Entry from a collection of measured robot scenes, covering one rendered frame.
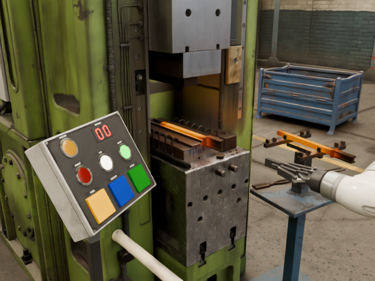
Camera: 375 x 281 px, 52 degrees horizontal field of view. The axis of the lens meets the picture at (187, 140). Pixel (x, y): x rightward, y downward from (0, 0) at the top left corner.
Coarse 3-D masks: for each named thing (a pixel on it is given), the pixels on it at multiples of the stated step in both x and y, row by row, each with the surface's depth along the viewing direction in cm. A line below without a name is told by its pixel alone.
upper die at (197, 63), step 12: (156, 60) 155; (168, 60) 150; (180, 60) 144; (192, 60) 146; (204, 60) 150; (216, 60) 154; (156, 72) 157; (168, 72) 151; (180, 72) 145; (192, 72) 147; (204, 72) 151; (216, 72) 155
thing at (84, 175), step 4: (80, 168) 104; (84, 168) 106; (80, 172) 104; (84, 172) 105; (88, 172) 106; (80, 176) 103; (84, 176) 104; (88, 176) 106; (80, 180) 103; (84, 180) 104; (88, 180) 105
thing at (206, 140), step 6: (168, 126) 178; (174, 126) 176; (186, 132) 168; (192, 132) 168; (204, 138) 158; (210, 138) 157; (216, 138) 157; (204, 144) 159; (210, 144) 159; (216, 144) 156; (222, 144) 154; (216, 150) 156; (222, 150) 155
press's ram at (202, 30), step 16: (160, 0) 138; (176, 0) 134; (192, 0) 139; (208, 0) 143; (224, 0) 149; (160, 16) 140; (176, 16) 136; (192, 16) 140; (208, 16) 145; (224, 16) 151; (160, 32) 142; (176, 32) 138; (192, 32) 142; (208, 32) 147; (224, 32) 153; (160, 48) 144; (176, 48) 139; (192, 48) 144; (208, 48) 149; (224, 48) 155
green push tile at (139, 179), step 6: (132, 168) 121; (138, 168) 123; (132, 174) 120; (138, 174) 122; (144, 174) 125; (132, 180) 119; (138, 180) 121; (144, 180) 124; (138, 186) 120; (144, 186) 122; (138, 192) 120
